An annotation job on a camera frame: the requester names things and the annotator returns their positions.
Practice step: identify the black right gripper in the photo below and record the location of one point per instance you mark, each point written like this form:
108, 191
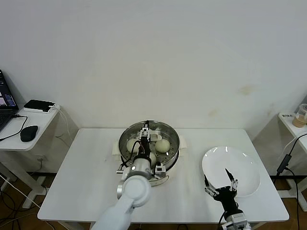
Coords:
225, 198

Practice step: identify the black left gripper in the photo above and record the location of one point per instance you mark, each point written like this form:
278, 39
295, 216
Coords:
144, 145

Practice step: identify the white steamed baozi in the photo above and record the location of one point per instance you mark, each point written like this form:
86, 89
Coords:
153, 160
163, 145
130, 145

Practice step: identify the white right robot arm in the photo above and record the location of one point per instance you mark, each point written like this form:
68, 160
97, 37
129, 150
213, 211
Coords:
236, 221

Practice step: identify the white round plate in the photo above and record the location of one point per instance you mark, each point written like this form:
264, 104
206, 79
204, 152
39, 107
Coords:
230, 158

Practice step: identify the white side table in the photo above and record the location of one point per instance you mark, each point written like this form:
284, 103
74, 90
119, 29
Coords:
297, 130
45, 124

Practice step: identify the flat white box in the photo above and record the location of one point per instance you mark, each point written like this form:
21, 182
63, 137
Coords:
53, 109

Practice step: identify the clear plastic drink cup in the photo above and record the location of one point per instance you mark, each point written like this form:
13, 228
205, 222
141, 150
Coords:
299, 119

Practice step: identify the black smartphone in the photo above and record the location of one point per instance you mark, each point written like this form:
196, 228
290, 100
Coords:
38, 104

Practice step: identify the black computer mouse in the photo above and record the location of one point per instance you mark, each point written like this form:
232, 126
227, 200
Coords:
28, 133

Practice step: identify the black laptop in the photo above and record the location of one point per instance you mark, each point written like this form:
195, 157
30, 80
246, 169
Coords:
4, 100

